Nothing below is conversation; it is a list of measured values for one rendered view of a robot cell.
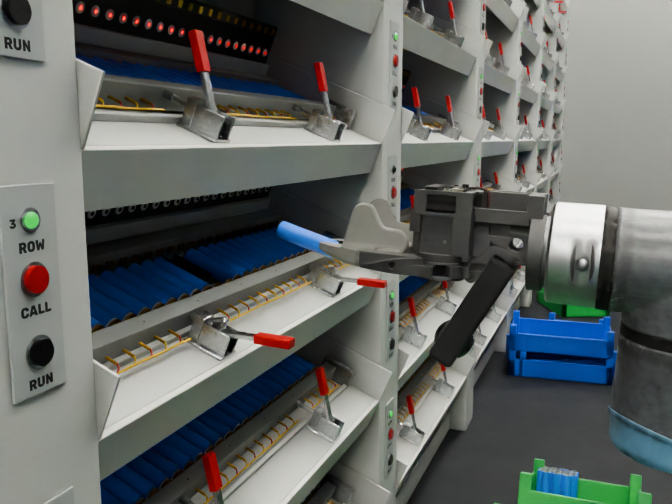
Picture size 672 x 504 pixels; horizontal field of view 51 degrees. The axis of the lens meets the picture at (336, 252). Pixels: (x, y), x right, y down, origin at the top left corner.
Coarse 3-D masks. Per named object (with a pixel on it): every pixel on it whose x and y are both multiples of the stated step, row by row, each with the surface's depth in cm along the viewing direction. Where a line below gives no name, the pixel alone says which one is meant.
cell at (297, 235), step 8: (280, 224) 71; (288, 224) 71; (280, 232) 71; (288, 232) 70; (296, 232) 70; (304, 232) 70; (312, 232) 70; (288, 240) 71; (296, 240) 70; (304, 240) 70; (312, 240) 70; (320, 240) 69; (328, 240) 69; (312, 248) 70; (328, 256) 70
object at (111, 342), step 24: (288, 264) 84; (312, 264) 89; (216, 288) 70; (240, 288) 72; (264, 288) 78; (168, 312) 61; (216, 312) 69; (96, 336) 53; (120, 336) 55; (144, 336) 58; (96, 360) 52; (144, 360) 55
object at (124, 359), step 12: (336, 264) 97; (276, 288) 80; (288, 288) 83; (252, 300) 75; (264, 300) 78; (228, 312) 70; (168, 336) 61; (180, 336) 62; (144, 348) 58; (156, 348) 59; (120, 360) 55; (132, 360) 56
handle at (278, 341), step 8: (224, 320) 62; (224, 328) 63; (232, 336) 62; (240, 336) 61; (248, 336) 61; (256, 336) 61; (264, 336) 61; (272, 336) 61; (280, 336) 61; (264, 344) 61; (272, 344) 60; (280, 344) 60; (288, 344) 60
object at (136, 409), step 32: (128, 224) 73; (160, 224) 79; (320, 224) 104; (352, 288) 92; (256, 320) 72; (288, 320) 75; (320, 320) 83; (192, 352) 61; (256, 352) 67; (288, 352) 77; (96, 384) 45; (128, 384) 53; (160, 384) 55; (192, 384) 57; (224, 384) 63; (96, 416) 46; (128, 416) 50; (160, 416) 53; (192, 416) 59; (128, 448) 51
